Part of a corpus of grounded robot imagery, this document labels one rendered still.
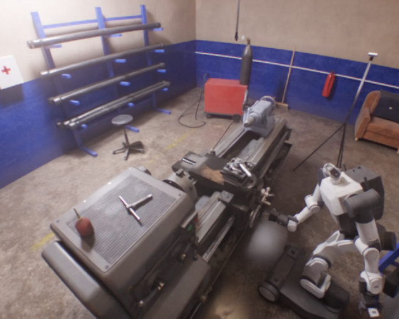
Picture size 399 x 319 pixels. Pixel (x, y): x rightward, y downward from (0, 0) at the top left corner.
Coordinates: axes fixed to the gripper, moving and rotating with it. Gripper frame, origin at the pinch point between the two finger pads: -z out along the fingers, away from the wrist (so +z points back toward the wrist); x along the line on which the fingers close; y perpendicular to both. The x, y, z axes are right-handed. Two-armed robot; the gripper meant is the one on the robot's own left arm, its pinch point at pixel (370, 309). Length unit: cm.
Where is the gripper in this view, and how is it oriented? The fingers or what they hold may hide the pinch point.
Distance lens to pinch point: 182.8
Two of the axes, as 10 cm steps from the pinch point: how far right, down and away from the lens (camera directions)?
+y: -1.9, 2.6, -9.5
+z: -2.5, -9.4, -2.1
